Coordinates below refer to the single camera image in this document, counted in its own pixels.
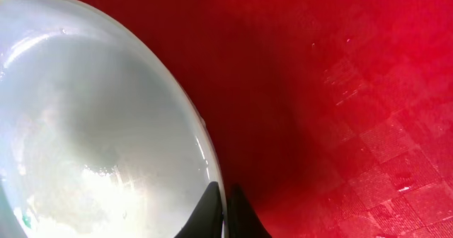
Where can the red plastic tray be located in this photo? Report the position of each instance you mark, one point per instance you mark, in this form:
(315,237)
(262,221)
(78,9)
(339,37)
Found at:
(334,116)

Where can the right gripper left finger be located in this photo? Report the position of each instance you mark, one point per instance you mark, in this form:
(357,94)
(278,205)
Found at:
(206,220)

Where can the light blue plate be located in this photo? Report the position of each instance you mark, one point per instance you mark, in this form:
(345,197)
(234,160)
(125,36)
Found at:
(98,139)

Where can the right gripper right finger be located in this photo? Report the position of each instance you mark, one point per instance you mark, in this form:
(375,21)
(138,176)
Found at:
(243,221)

